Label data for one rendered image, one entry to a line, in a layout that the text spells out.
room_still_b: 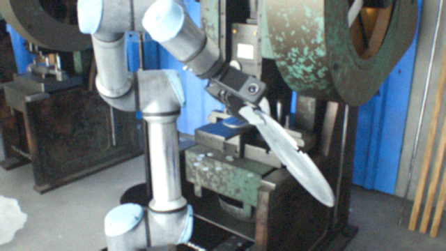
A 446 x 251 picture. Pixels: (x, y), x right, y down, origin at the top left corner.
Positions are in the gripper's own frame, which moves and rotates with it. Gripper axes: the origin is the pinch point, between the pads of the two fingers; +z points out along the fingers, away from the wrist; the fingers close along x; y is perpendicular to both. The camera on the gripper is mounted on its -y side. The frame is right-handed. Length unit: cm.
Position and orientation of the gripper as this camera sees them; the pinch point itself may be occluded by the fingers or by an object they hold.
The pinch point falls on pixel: (265, 119)
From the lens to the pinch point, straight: 96.0
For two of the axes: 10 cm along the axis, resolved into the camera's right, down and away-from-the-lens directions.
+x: -6.1, 7.9, -1.0
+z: 6.1, 5.4, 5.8
